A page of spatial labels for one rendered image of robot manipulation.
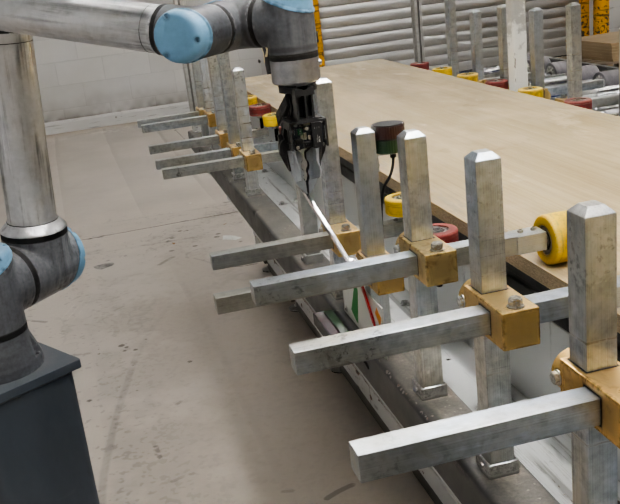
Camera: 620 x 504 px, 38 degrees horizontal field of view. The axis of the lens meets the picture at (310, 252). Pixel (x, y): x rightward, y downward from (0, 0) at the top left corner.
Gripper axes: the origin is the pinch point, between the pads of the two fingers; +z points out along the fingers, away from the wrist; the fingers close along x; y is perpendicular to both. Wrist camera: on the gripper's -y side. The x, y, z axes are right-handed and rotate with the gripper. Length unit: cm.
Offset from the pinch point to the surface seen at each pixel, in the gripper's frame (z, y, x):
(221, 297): 12.0, 19.6, -21.6
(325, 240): 13.3, -5.2, 3.9
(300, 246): 13.6, -5.2, -1.5
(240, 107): 0, -109, 7
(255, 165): 17, -102, 8
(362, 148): -9.1, 16.1, 7.1
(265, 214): 28, -85, 6
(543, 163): 8, -15, 58
